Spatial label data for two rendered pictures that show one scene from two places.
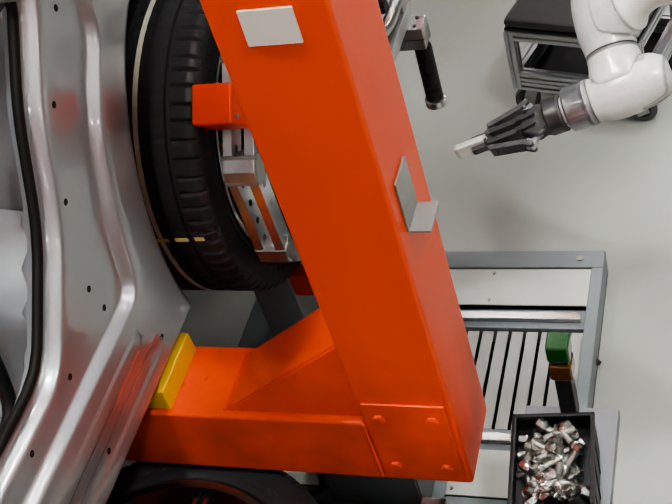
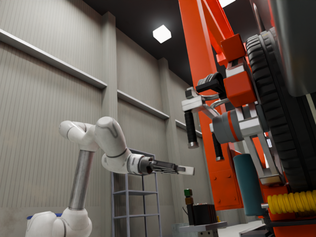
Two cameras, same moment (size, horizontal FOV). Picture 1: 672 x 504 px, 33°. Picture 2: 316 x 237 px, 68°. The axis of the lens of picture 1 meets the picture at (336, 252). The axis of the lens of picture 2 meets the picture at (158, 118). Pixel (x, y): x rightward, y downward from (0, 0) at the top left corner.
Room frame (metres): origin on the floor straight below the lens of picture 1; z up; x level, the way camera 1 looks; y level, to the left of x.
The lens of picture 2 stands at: (2.80, -0.40, 0.50)
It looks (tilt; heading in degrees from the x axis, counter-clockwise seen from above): 24 degrees up; 182
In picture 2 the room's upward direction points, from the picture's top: 6 degrees counter-clockwise
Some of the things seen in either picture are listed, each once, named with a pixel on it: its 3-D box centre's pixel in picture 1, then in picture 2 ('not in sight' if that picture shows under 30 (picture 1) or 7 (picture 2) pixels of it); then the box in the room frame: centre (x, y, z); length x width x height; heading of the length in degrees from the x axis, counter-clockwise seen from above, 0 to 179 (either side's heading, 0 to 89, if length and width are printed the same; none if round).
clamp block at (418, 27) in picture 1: (404, 33); (193, 105); (1.91, -0.27, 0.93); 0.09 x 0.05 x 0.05; 62
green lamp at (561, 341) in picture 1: (558, 347); (188, 192); (1.27, -0.30, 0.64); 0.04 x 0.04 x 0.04; 62
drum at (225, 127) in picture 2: not in sight; (240, 124); (1.82, -0.07, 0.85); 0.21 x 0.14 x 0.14; 62
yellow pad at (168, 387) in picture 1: (146, 369); not in sight; (1.49, 0.40, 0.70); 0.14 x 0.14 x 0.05; 62
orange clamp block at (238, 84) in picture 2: not in sight; (240, 90); (2.13, -0.15, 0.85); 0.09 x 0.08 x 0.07; 152
